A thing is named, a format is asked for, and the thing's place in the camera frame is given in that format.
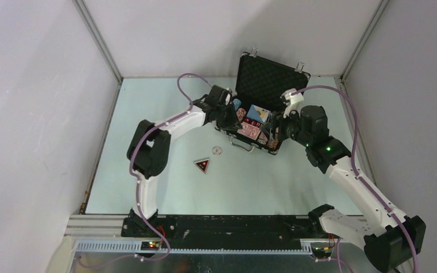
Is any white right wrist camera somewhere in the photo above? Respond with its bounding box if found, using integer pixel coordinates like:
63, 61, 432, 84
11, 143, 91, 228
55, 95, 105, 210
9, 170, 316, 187
281, 88, 304, 118

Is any red chip stack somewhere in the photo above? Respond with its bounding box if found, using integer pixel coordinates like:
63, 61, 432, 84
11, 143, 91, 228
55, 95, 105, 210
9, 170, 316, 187
257, 133, 269, 145
236, 108, 247, 121

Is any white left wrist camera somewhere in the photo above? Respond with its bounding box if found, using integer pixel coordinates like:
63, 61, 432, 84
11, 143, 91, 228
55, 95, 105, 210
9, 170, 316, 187
219, 88, 232, 106

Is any red chip stack in case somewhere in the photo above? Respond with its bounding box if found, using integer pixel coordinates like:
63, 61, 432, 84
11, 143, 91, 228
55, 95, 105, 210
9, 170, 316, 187
257, 133, 269, 145

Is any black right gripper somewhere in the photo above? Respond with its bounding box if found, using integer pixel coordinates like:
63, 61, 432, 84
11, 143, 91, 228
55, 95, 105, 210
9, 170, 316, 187
259, 104, 312, 147

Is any blue poker chip stack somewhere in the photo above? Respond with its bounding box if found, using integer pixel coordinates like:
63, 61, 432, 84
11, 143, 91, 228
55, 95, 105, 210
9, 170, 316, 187
232, 98, 242, 111

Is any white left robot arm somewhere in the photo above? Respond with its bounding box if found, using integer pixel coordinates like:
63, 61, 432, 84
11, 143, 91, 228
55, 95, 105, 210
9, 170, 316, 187
127, 85, 241, 237

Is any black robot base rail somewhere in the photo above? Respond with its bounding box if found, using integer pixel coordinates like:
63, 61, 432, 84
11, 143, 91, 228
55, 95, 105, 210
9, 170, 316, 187
121, 204, 333, 251

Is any red die pair right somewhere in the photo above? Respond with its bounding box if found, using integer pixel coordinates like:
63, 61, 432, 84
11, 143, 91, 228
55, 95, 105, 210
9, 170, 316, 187
250, 120, 262, 128

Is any aluminium frame rail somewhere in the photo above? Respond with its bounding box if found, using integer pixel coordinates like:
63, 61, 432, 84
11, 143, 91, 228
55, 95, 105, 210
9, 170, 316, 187
64, 214, 404, 255

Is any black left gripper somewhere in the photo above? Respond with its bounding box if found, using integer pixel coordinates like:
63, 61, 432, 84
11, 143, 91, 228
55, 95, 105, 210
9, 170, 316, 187
215, 101, 242, 131

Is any red playing card deck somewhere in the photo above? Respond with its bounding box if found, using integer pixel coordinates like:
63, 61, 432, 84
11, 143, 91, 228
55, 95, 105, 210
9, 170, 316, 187
237, 122, 261, 140

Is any black red triangular button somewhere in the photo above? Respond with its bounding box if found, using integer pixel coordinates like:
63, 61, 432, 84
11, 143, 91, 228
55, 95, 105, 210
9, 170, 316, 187
193, 158, 210, 174

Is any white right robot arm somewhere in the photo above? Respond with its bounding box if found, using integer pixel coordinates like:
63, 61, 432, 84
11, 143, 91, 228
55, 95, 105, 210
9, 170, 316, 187
261, 106, 426, 272

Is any white dealer button chip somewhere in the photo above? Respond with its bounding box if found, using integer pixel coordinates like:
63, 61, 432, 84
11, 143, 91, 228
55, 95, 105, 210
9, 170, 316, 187
212, 146, 222, 155

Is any blue playing card deck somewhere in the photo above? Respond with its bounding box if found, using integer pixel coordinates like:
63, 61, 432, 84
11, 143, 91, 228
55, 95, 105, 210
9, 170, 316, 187
246, 104, 270, 123

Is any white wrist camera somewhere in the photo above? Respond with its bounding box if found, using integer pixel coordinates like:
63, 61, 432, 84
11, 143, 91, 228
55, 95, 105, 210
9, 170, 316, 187
219, 88, 232, 106
281, 88, 304, 118

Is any orange brown chip stack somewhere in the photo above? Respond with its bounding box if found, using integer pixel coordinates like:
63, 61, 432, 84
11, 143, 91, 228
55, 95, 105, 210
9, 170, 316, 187
267, 140, 281, 151

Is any black poker set case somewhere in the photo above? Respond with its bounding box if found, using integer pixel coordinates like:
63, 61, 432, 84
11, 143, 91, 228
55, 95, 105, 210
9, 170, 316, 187
215, 52, 311, 155

